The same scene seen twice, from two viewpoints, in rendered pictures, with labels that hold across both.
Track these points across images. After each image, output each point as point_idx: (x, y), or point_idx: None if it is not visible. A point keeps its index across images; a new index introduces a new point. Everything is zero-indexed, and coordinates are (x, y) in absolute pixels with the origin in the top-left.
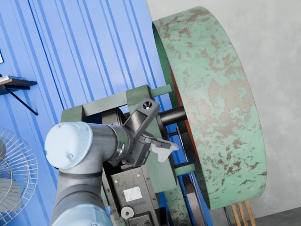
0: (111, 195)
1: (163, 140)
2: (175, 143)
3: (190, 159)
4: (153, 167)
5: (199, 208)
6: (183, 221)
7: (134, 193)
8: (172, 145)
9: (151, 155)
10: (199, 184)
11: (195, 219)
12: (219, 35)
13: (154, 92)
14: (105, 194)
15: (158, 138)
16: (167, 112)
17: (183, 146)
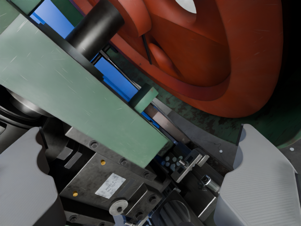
0: (83, 216)
1: (261, 189)
2: (246, 124)
3: (135, 80)
4: (122, 141)
5: (170, 123)
6: (165, 145)
7: (113, 184)
8: (292, 166)
9: (107, 129)
10: (168, 105)
11: (172, 134)
12: None
13: (22, 0)
14: (72, 225)
15: (247, 215)
16: (80, 29)
17: (120, 70)
